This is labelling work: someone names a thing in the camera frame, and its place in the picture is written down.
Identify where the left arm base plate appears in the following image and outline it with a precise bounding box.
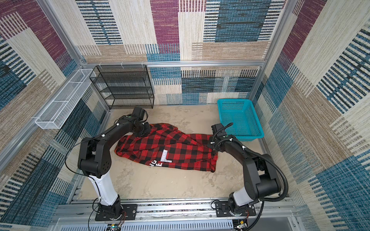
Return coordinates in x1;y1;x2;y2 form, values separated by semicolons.
94;203;137;221

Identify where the black wire shelf rack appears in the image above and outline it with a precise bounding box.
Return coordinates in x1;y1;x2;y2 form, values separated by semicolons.
89;64;155;110

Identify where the white wire mesh tray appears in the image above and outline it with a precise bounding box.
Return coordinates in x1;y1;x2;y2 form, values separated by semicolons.
35;69;93;130

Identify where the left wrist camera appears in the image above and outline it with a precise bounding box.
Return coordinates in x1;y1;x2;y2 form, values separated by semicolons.
132;107;148;122

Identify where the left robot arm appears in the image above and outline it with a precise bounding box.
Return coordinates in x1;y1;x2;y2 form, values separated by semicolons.
78;107;151;220

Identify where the teal plastic basket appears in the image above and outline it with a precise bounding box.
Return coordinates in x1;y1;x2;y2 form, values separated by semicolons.
217;99;265;141

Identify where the red black plaid shirt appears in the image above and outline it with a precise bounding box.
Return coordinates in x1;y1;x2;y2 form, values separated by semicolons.
115;123;218;172

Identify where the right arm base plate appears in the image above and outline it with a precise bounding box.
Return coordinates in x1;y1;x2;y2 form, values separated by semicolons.
211;200;256;217

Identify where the black corrugated cable conduit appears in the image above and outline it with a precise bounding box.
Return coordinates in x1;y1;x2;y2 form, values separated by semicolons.
245;150;289;231

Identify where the aluminium mounting rail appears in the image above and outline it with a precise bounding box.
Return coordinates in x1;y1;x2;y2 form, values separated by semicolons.
48;198;305;231

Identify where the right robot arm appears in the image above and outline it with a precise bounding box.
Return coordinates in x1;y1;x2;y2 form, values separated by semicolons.
208;136;289;216

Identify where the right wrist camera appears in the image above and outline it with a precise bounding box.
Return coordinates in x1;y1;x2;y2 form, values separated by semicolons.
211;123;225;136

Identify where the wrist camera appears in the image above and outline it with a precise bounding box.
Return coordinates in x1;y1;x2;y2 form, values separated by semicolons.
211;123;225;136
132;107;148;122

